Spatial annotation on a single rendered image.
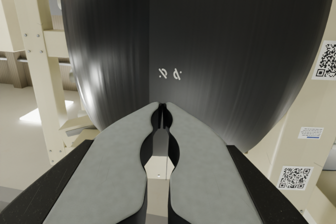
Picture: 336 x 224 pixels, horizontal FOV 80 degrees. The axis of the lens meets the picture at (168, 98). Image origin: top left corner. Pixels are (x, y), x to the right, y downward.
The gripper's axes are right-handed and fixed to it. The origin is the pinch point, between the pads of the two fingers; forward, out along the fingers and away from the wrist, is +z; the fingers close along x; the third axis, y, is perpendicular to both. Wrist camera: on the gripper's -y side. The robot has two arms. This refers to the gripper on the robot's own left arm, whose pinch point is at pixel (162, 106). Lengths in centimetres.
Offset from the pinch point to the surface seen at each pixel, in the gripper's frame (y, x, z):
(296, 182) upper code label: 35, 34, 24
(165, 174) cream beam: 61, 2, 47
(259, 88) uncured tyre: 2.4, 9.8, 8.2
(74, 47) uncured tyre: -0.2, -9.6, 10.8
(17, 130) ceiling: 287, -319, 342
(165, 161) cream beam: 55, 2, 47
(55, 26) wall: 116, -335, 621
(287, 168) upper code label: 30.6, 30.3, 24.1
